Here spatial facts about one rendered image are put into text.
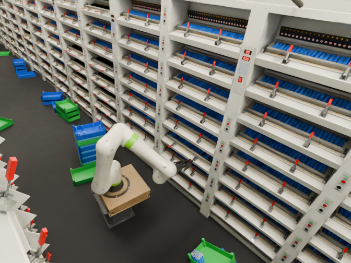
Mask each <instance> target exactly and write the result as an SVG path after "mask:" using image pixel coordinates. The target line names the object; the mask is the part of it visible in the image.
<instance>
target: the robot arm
mask: <svg viewBox="0 0 351 263"><path fill-rule="evenodd" d="M120 144H121V145H123V146H124V147H126V148H128V149H129V150H130V151H132V152H134V153H135V154H137V155H139V156H140V157H142V158H143V159H145V160H146V161H147V162H149V163H150V164H151V165H152V166H154V167H155V168H156V169H157V170H156V171H155V172H154V173H153V181H154V182H155V183H156V184H163V183H164V182H165V181H167V180H168V179H170V178H172V177H174V176H175V175H176V174H177V173H179V172H181V171H183V172H185V171H186V170H187V169H188V168H189V167H190V164H191V163H192V162H193V160H191V159H189V160H184V161H183V160H181V161H177V162H173V163H172V162H170V161H168V160H167V159H165V158H164V157H162V156H161V155H160V154H158V153H157V152H156V151H155V150H153V149H152V148H151V147H150V146H149V145H148V144H147V143H145V142H144V141H143V140H142V139H141V137H139V136H138V135H137V134H136V133H135V132H133V131H132V130H131V129H130V128H129V127H127V126H126V125H125V124H123V123H117V124H114V125H113V126H112V127H111V129H110V130H109V131H108V132H107V133H106V134H105V135H104V136H103V137H102V138H100V139H99V140H98V141H97V143H96V170H95V174H94V177H93V180H92V183H91V189H92V192H91V193H92V194H94V193H95V194H98V195H102V194H107V193H108V192H112V193H115V192H118V191H120V190H121V189H122V188H123V185H124V183H123V181H122V174H121V165H120V163H119V162H118V161H116V160H113V158H114V155H115V153H116V150H117V149H118V147H119V145H120Z"/></svg>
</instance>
